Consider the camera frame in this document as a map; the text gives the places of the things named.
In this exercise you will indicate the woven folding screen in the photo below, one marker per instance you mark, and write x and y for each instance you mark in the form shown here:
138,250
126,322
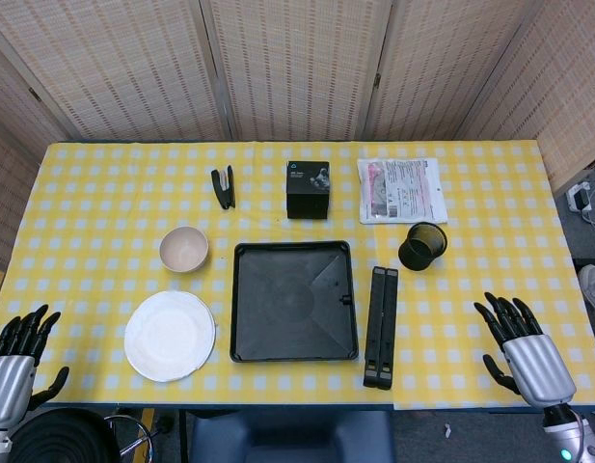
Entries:
297,67

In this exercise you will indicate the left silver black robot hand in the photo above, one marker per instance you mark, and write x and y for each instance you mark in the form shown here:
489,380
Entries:
10,386

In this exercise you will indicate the beige bowl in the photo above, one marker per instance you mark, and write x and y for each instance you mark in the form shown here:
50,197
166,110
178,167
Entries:
183,251

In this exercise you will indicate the black mesh pen cup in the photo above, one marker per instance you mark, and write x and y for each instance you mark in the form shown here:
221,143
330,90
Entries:
417,255

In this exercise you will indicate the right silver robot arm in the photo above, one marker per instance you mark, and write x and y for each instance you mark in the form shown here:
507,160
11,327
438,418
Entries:
569,439

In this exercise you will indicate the grey sneaker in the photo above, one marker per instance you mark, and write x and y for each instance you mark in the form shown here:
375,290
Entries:
592,289

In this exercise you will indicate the dark blue padded seat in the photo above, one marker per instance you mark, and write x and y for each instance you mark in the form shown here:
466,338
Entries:
287,436

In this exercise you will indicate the clear plastic printed packet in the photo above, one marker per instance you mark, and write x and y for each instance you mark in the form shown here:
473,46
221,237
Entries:
403,193

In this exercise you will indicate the black round ribbed disc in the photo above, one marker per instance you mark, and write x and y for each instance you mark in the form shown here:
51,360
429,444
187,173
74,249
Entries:
61,439

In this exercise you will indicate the white power adapter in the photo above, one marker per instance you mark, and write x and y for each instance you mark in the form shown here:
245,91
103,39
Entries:
579,197

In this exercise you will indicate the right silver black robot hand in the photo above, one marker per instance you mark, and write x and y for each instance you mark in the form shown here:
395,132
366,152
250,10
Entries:
538,371

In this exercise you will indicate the black folded laptop stand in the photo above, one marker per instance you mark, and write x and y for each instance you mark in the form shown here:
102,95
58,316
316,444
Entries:
380,328

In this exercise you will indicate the white paper plate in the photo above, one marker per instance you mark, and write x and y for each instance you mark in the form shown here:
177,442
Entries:
169,337

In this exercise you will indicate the black stapler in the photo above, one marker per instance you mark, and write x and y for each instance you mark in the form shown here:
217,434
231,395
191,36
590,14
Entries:
227,193

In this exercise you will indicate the black cube box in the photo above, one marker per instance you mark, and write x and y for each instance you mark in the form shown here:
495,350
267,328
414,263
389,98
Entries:
306,198

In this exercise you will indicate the yellow white checkered tablecloth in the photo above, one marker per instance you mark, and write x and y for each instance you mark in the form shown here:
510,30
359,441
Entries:
109,202

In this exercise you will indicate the black square tray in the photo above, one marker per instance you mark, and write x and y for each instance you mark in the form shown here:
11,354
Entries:
287,304

